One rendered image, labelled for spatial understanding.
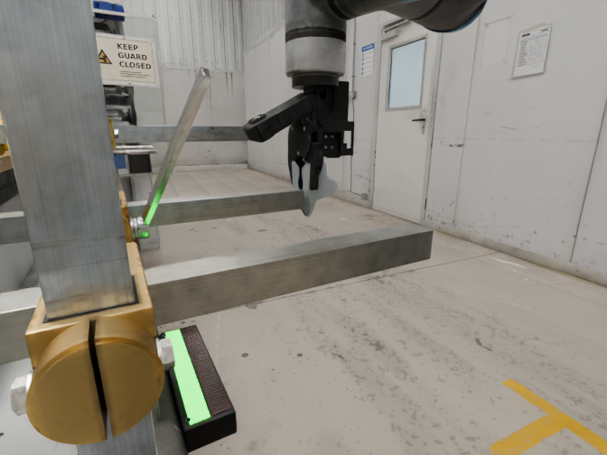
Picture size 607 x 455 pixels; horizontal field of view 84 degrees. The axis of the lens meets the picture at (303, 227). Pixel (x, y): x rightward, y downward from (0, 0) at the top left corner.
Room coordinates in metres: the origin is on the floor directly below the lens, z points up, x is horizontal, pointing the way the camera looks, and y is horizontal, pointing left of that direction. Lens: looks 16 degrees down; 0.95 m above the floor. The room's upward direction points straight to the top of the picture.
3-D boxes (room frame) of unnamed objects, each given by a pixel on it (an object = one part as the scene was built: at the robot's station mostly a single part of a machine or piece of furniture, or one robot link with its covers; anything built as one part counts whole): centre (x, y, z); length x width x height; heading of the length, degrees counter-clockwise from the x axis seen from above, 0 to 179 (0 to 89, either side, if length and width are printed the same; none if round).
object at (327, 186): (0.55, -0.03, 0.86); 0.06 x 0.03 x 0.09; 119
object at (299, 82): (0.56, -0.02, 0.97); 0.09 x 0.08 x 0.12; 119
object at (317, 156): (0.53, -0.01, 0.91); 0.05 x 0.02 x 0.09; 29
